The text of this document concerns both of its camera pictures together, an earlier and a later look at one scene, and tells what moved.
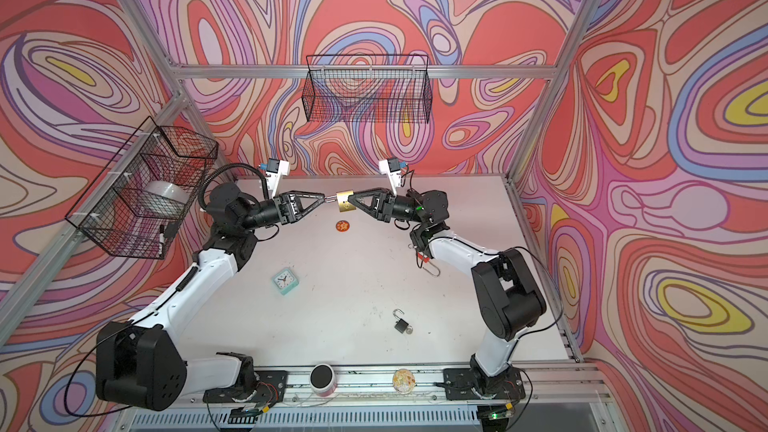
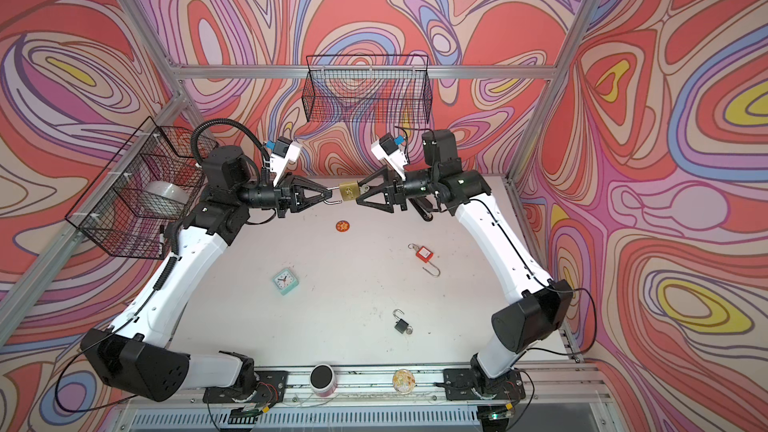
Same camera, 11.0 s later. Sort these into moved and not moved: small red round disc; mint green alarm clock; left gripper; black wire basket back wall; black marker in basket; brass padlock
Moved: left gripper; brass padlock
Not moved: small red round disc; black marker in basket; mint green alarm clock; black wire basket back wall
